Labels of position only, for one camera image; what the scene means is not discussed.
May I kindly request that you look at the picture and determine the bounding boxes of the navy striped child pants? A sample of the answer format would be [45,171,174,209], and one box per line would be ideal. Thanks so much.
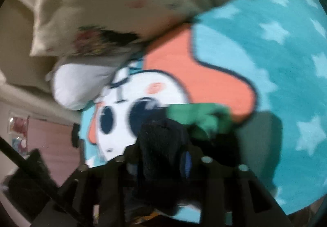
[124,104,241,218]

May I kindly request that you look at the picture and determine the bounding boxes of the white small pillow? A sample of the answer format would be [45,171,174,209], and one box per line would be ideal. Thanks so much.
[45,49,144,111]

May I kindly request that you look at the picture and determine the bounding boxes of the turquoise star fleece blanket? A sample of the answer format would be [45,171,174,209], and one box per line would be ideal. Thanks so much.
[80,0,326,214]

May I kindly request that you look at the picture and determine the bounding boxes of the beige butterfly print pillow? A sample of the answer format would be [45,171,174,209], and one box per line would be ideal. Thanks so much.
[30,0,200,57]

